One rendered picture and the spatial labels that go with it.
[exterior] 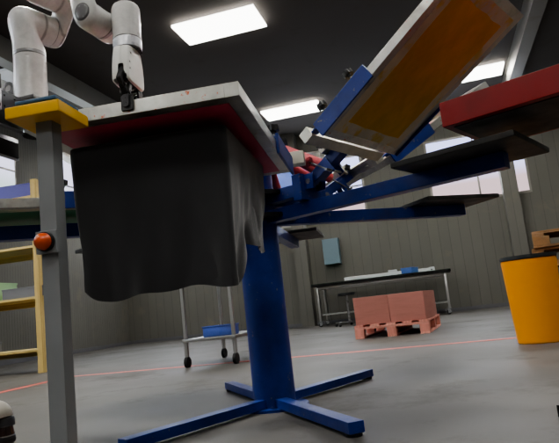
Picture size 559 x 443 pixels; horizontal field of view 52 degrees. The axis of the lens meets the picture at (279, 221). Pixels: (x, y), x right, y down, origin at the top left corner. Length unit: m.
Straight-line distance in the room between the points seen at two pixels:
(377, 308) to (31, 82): 5.72
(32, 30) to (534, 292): 3.80
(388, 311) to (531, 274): 2.74
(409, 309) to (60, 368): 5.94
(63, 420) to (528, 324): 3.85
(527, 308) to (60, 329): 3.84
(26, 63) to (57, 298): 0.84
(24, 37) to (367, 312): 5.76
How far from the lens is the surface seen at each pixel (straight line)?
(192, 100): 1.49
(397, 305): 7.03
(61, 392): 1.33
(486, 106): 2.07
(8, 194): 8.40
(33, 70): 1.92
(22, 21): 1.98
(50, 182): 1.37
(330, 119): 2.27
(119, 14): 1.64
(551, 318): 4.72
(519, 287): 4.69
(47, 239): 1.31
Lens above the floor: 0.45
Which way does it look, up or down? 9 degrees up
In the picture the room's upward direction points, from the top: 6 degrees counter-clockwise
